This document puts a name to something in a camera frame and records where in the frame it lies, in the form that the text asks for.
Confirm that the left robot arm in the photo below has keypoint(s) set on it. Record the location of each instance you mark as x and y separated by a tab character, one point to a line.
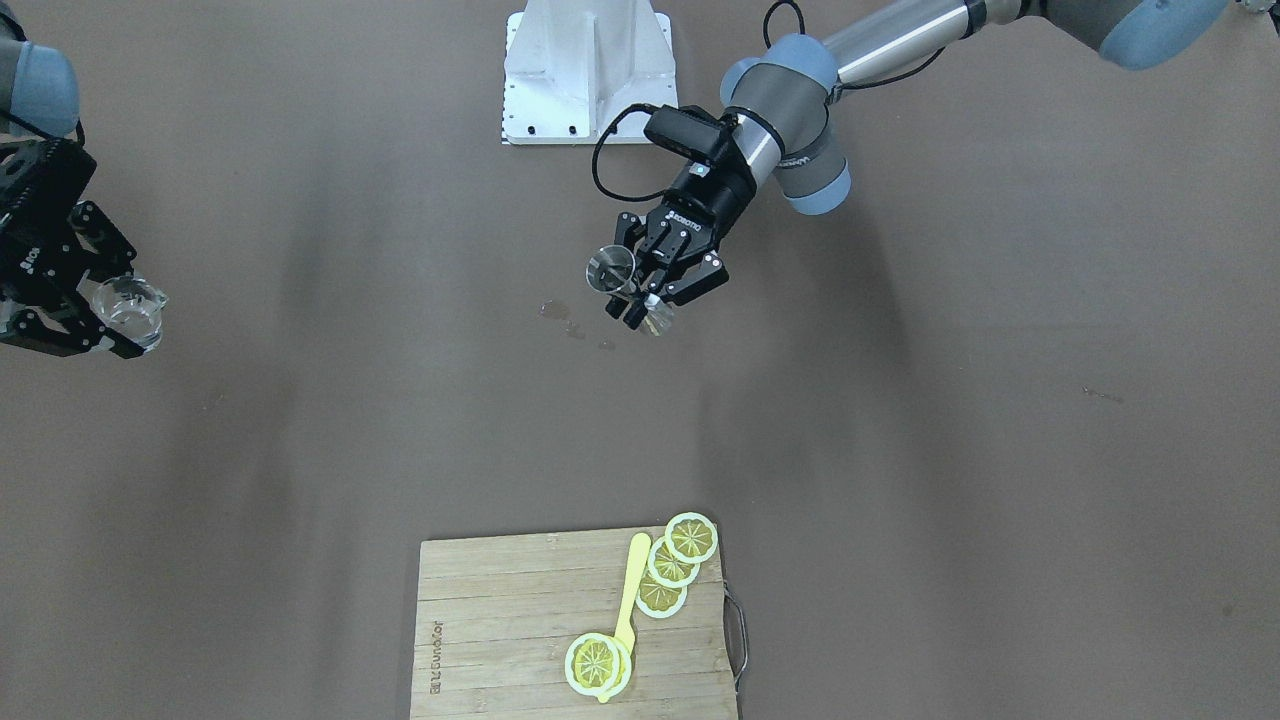
775	124

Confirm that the wooden cutting board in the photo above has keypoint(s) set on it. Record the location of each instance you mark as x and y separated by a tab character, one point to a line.
495	617

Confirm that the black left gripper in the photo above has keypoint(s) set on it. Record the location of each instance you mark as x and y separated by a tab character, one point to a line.
716	197

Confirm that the lemon slice near spoon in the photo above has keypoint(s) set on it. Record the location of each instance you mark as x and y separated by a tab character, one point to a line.
658	601

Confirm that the yellow plastic spoon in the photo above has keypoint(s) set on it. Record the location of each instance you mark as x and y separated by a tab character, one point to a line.
624	636

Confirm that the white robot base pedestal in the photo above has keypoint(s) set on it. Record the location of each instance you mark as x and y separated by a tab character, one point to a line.
573	66

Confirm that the lemon slice middle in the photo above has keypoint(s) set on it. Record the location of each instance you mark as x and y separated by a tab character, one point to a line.
665	569

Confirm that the clear glass cup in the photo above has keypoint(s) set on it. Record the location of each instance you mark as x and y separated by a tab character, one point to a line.
133	307

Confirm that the lemon slice end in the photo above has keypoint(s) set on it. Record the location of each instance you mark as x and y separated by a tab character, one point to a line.
691	537

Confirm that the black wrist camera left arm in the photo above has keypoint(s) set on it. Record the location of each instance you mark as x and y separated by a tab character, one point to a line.
694	134

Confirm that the steel measuring jigger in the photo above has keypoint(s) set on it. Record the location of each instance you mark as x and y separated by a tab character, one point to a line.
612	270

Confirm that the lemon slice on spoon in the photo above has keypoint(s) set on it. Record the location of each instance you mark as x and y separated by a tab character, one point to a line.
598	666

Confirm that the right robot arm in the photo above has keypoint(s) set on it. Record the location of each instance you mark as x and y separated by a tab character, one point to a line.
40	102

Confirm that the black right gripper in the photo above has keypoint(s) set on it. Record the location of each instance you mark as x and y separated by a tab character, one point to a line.
22	262

